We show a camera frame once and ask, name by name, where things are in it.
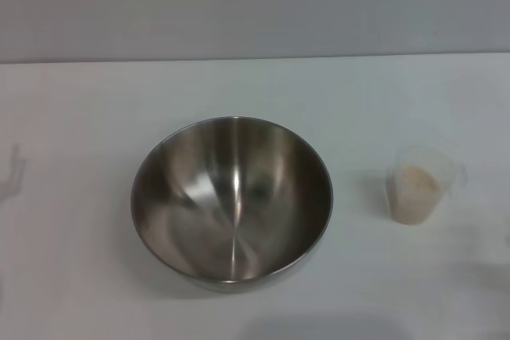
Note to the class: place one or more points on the white rice grains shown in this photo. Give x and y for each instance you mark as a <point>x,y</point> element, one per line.
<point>414,188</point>

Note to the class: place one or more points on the stainless steel mixing bowl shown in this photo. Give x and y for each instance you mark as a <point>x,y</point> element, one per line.
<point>231,204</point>

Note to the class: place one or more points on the clear plastic measuring cup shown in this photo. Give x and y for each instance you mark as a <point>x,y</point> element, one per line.
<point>414,204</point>

